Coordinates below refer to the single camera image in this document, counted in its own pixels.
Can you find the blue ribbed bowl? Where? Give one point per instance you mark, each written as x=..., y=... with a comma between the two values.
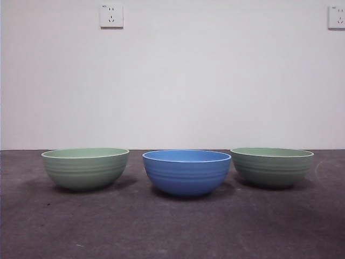
x=186, y=178

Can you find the green ribbed bowl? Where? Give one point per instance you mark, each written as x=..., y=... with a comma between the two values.
x=272, y=172
x=85, y=172

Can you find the white wall socket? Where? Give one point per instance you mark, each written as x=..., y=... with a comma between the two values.
x=111, y=16
x=337, y=18

